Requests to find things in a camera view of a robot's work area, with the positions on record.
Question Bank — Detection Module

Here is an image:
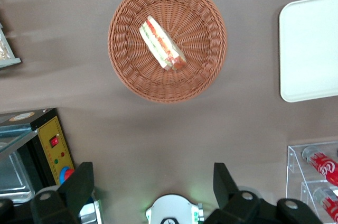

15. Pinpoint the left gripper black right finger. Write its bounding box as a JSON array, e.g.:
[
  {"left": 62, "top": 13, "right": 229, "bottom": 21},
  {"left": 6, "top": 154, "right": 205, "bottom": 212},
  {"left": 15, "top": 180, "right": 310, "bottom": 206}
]
[{"left": 203, "top": 162, "right": 278, "bottom": 224}]

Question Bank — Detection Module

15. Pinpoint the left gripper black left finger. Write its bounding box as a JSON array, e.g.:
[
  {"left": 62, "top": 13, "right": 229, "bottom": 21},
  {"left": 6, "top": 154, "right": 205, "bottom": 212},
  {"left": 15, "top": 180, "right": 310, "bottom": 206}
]
[{"left": 30, "top": 162, "right": 95, "bottom": 224}]

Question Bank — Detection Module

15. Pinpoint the layered sandwich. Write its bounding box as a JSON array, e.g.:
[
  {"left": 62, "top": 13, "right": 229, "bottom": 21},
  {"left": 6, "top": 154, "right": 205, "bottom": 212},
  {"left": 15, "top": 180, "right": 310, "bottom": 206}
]
[{"left": 139, "top": 15, "right": 187, "bottom": 72}]

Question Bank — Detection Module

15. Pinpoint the cream plastic serving tray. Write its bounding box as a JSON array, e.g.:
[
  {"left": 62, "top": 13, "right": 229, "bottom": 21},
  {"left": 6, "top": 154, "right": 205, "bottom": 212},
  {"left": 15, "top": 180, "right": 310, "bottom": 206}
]
[{"left": 278, "top": 0, "right": 338, "bottom": 103}]

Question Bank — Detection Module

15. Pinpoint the round brown wicker basket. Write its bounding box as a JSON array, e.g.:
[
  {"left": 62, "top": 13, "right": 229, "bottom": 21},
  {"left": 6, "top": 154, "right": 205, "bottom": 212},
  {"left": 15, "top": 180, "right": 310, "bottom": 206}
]
[{"left": 107, "top": 0, "right": 228, "bottom": 104}]

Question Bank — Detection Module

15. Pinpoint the black food warmer yellow panel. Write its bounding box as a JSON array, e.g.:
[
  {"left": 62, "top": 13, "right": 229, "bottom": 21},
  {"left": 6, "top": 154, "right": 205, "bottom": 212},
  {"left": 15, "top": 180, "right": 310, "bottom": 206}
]
[{"left": 0, "top": 107, "right": 102, "bottom": 224}]

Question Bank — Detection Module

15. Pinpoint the steel warmer pan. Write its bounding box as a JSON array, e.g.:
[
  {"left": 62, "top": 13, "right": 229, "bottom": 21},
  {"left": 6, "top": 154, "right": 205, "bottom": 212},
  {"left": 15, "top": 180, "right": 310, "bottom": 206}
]
[{"left": 0, "top": 142, "right": 36, "bottom": 204}]

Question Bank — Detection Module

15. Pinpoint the clear acrylic bottle rack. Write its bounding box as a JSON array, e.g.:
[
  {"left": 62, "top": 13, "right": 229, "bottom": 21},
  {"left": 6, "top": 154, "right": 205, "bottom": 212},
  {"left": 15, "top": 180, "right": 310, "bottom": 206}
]
[{"left": 286, "top": 141, "right": 338, "bottom": 224}]

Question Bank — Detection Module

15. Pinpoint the red cola bottle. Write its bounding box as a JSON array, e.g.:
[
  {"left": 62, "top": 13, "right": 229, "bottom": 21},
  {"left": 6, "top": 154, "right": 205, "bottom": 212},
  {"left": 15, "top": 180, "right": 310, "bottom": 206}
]
[
  {"left": 312, "top": 186, "right": 338, "bottom": 224},
  {"left": 302, "top": 145, "right": 338, "bottom": 185}
]

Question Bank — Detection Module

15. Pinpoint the grey snack display rack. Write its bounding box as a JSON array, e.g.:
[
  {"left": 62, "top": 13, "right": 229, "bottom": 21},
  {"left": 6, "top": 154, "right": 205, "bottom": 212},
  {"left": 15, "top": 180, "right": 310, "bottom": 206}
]
[{"left": 0, "top": 22, "right": 22, "bottom": 69}]

